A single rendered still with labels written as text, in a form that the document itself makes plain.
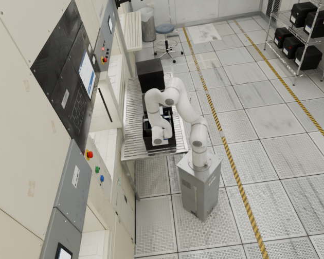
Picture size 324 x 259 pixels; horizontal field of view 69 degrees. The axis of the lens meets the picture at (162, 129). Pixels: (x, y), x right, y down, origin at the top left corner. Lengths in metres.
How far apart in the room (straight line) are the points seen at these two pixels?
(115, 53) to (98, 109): 1.46
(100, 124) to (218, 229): 1.52
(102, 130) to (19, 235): 1.53
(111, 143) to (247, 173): 1.59
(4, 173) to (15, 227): 0.16
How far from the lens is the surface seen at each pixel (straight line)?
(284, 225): 2.67
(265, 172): 2.93
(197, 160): 1.87
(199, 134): 1.61
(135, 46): 3.62
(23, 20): 1.11
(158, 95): 1.45
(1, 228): 0.81
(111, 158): 2.00
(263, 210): 2.69
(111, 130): 2.23
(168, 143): 2.05
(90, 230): 1.74
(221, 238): 2.51
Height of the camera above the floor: 2.36
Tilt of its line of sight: 45 degrees down
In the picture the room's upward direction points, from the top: 10 degrees counter-clockwise
